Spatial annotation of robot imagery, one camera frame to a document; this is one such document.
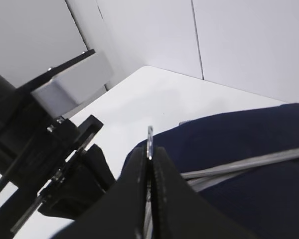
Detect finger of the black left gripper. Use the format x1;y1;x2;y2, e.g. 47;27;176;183
38;144;115;220

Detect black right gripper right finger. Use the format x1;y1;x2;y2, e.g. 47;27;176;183
151;147;256;239

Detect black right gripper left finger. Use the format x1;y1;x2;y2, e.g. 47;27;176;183
53;147;148;239

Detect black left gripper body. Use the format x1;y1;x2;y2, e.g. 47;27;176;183
0;115;103;192

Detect navy blue lunch bag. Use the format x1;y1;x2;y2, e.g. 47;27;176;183
121;103;299;239

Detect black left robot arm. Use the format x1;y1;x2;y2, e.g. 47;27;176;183
0;66;114;225

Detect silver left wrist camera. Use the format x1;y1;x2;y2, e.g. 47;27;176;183
17;49;114;119

